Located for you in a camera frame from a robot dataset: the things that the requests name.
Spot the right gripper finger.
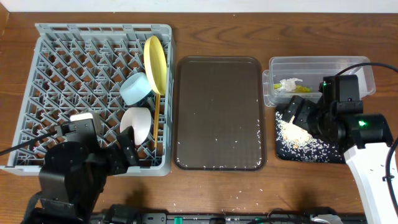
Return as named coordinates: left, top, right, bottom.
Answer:
left=282, top=95, right=305, bottom=122
left=294, top=101, right=316, bottom=128

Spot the green snack wrapper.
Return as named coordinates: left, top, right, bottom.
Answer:
left=274, top=83, right=312, bottom=93

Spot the white tissue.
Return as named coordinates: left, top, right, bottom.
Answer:
left=278, top=78, right=302, bottom=92

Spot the white pink bowl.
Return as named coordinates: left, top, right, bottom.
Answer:
left=119, top=107, right=152, bottom=145

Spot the wooden chopstick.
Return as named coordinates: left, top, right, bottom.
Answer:
left=154, top=94, right=160, bottom=149
left=154, top=94, right=161, bottom=144

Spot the light blue bowl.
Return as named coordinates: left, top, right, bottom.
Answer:
left=119, top=72, right=152, bottom=105

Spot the yellow round plate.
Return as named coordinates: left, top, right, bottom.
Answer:
left=144, top=35, right=167, bottom=95

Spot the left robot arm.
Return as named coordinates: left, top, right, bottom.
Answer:
left=22, top=127, right=137, bottom=223

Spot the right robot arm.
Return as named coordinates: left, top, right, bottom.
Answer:
left=282, top=75, right=397, bottom=223

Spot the clear plastic waste bin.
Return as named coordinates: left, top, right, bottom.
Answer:
left=262, top=56, right=369, bottom=107

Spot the spilled rice food waste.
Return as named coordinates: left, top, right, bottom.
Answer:
left=275, top=111, right=345, bottom=162

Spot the grey plastic dishwasher rack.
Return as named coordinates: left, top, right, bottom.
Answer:
left=2, top=24, right=175, bottom=176

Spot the black rectangular tray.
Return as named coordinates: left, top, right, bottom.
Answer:
left=274, top=103, right=349, bottom=165

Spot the dark brown serving tray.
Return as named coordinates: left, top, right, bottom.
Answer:
left=173, top=56, right=267, bottom=172

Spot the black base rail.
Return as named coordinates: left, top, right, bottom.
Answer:
left=90, top=205, right=368, bottom=224

